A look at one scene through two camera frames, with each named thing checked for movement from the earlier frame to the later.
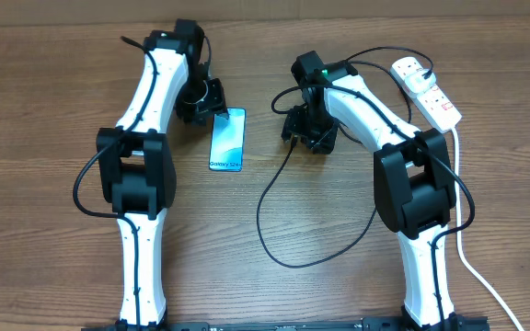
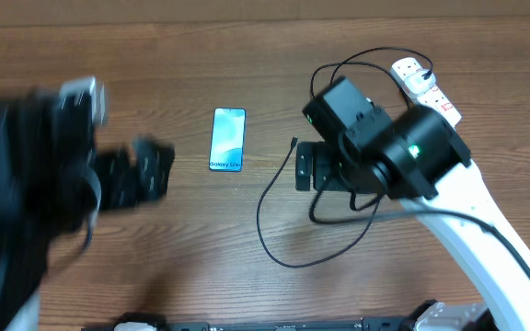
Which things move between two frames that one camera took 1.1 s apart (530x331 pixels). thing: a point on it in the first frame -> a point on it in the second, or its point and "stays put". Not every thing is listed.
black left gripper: x=214 y=103 -> x=131 y=190
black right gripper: x=326 y=142 -> x=331 y=180
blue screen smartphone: x=226 y=152 stays put
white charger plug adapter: x=416 y=83 stays put
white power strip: x=439 y=109 stays put
